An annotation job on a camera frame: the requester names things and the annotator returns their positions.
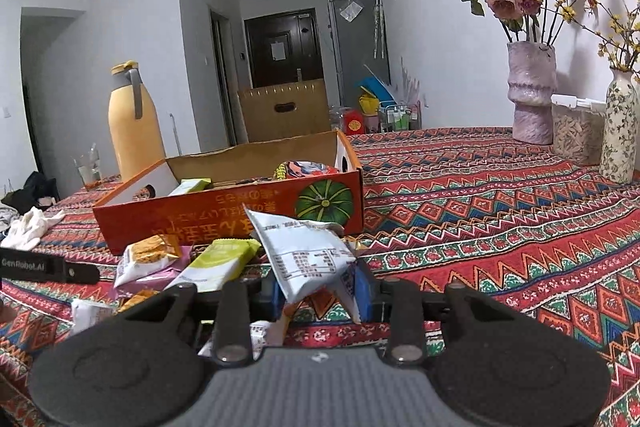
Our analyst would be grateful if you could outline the white snack packet back side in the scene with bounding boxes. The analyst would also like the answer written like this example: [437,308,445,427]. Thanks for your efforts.
[245,209,362,323]

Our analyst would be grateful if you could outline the green white snack packet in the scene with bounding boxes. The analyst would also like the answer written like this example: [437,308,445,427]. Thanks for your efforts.
[166,239,262,293]

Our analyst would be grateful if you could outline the pink snack packet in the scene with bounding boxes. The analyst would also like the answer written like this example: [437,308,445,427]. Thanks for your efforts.
[110,246,192,298]

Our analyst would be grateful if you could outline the white oat crisp snack packet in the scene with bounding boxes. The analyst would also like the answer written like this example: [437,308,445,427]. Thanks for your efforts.
[114,234,181,288]

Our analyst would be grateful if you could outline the white cloth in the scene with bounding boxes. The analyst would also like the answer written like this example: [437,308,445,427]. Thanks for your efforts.
[1,207,65,251]

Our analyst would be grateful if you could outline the black bag on floor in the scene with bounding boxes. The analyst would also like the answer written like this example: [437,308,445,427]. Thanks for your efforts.
[1,171,60,215]

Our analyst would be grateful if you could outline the small white orange snack packet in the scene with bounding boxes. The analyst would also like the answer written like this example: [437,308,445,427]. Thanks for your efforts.
[70,299,116,336]

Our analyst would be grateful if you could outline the glass cup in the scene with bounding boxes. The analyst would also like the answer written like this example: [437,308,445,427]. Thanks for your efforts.
[74,143,102,190]

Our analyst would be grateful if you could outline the colourful patterned tablecloth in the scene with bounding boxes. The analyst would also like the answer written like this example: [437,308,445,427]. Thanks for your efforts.
[1,128,639,426]

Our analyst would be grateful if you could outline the red orange cardboard box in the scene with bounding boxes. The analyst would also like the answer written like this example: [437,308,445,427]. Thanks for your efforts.
[93,130,363,255]

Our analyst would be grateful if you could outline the colourful snack bag in box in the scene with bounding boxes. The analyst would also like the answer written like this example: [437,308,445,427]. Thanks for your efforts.
[273,160,340,180]

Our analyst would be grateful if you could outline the red gift box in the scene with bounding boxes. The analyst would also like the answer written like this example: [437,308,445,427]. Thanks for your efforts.
[343,108,367,135]

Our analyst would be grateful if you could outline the yellow thermos jug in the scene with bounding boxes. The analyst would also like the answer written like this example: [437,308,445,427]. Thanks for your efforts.
[107,61,165,181]

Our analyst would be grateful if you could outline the grey refrigerator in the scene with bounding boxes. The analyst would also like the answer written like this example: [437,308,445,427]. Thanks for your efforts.
[328,0,390,107]

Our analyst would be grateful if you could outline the dark entrance door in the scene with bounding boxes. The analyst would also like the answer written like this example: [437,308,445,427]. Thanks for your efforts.
[244,9,323,88]

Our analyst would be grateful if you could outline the clear container with seeds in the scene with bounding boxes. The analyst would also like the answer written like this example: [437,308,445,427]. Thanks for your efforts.
[551,94,606,166]

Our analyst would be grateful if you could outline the pink textured vase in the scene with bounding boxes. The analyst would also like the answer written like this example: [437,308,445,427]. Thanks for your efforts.
[506,41,558,145]

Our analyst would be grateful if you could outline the floral ceramic vase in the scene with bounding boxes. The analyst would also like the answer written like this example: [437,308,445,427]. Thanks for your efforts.
[599,68,639,184]

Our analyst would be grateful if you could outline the yellow twig flowers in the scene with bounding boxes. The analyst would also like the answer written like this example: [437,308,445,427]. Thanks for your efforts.
[556,0,639,78]

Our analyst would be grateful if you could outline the wire rack with bottles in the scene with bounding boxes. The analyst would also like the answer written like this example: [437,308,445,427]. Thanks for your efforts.
[378,102,422,132]

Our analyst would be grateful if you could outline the brown cardboard box with handle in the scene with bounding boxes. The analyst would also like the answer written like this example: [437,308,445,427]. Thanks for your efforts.
[239,79,331,142]

